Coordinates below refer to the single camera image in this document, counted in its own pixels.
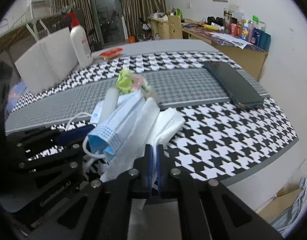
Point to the orange bag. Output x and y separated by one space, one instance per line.
131 39

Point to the wooden chair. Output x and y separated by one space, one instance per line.
174 28

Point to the glass balcony door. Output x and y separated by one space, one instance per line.
108 12

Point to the cluttered wooden desk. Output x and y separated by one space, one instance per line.
158 28

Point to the wooden desk with patterned cover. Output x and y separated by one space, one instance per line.
251 60

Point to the green bag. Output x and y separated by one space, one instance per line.
179 12

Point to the blue quilt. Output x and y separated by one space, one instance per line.
17 90

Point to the white foam box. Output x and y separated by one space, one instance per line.
43 60

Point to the white metal bunk bed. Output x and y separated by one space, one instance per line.
8 40

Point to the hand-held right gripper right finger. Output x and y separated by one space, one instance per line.
160 165

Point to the printed papers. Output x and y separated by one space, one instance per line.
231 40

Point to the row of toiletry bottles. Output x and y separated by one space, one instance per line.
251 32

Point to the red snack packet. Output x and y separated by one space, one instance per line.
109 53

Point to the black headphones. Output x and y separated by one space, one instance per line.
216 20

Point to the yellow tube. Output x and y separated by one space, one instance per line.
210 27

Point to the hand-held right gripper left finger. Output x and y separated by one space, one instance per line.
148 160

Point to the brown curtain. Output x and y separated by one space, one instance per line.
73 2
143 2

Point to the cardboard box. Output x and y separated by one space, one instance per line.
281 205

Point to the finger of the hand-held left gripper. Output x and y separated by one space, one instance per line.
73 135
56 160

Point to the blue face mask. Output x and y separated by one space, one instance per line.
103 135

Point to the white pump bottle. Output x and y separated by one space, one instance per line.
81 45

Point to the white face mask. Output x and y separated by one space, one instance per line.
133 130

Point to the floral tissue pack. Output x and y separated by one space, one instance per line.
124 82

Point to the dark smartphone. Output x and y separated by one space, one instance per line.
231 82

